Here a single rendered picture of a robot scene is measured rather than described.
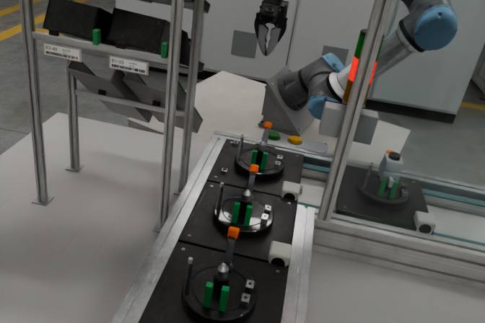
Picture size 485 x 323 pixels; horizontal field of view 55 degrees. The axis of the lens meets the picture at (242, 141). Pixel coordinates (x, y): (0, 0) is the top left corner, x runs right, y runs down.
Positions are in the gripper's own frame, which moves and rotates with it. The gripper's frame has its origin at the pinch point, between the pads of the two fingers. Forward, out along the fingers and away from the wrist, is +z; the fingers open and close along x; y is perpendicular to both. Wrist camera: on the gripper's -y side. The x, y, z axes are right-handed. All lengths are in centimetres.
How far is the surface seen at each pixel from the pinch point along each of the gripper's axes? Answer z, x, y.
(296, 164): 26.3, -15.2, -14.0
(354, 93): -6.2, -23.1, -36.5
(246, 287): 23, -10, -68
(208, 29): 73, 78, 271
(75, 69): 6, 45, -26
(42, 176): 29, 46, -42
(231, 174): 26.4, 1.2, -26.9
